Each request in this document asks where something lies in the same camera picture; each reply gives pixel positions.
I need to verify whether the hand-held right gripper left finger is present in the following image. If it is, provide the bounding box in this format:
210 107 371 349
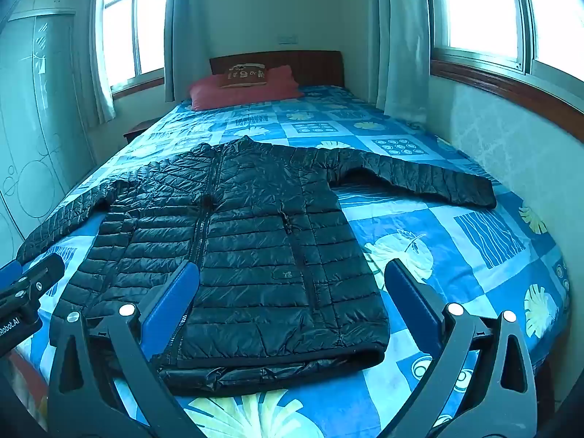
48 262 206 438

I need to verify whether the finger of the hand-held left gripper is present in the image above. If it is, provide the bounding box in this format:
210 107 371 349
0 261 23 289
14 252 65 306

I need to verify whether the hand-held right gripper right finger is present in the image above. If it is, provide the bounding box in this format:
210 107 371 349
381 258 539 438

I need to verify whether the black puffer jacket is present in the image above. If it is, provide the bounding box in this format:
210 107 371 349
16 136 498 397

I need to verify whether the blue patterned bed sheet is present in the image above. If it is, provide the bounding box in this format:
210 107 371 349
9 84 571 438

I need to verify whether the white patterned wardrobe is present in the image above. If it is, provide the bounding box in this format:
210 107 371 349
0 0 97 256

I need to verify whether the wooden nightstand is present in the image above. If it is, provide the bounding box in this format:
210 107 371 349
123 118 160 143

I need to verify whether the red pillow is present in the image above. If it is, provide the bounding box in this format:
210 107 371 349
188 65 304 111

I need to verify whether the short wooden window sill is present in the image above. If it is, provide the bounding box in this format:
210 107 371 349
112 77 165 100

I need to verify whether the white curtain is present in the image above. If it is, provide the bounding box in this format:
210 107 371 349
163 0 214 104
88 0 118 125
374 0 433 120

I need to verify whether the long wooden window sill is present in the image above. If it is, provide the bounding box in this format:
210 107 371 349
430 59 584 143

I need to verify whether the small brown cushion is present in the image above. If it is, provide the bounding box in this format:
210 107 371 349
220 64 270 88

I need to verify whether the wooden headboard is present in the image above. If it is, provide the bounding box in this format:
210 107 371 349
210 50 344 88

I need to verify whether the small window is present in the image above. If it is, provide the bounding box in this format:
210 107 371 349
101 0 172 89

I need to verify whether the wide window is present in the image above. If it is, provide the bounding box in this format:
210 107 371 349
424 0 584 76

